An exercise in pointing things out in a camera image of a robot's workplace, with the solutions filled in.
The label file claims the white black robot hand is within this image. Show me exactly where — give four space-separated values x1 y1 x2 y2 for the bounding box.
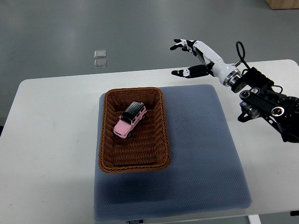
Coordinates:
170 39 241 86

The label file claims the pink toy car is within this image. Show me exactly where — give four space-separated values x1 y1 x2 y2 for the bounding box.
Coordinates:
113 101 147 139

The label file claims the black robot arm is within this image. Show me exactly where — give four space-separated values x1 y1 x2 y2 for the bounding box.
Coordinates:
228 67 299 143

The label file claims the brown wicker basket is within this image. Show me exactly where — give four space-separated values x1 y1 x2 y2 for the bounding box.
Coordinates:
98 87 171 174

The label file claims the wooden box corner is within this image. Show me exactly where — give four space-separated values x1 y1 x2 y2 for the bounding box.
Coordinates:
266 0 299 10

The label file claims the blue-grey cushion mat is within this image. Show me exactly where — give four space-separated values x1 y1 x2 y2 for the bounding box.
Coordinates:
94 84 251 222

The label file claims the lower floor socket plate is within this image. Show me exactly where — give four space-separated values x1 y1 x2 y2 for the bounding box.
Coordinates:
94 59 107 68

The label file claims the floor socket plate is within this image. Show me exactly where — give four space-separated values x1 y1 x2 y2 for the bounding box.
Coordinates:
94 49 107 58
94 59 107 68

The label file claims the upper floor socket plate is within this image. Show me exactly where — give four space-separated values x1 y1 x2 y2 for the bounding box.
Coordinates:
94 49 107 58

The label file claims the white table leg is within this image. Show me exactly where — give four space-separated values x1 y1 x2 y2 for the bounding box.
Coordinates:
248 215 261 224

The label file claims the black cable loop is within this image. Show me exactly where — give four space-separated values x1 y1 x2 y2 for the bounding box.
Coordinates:
235 41 252 70

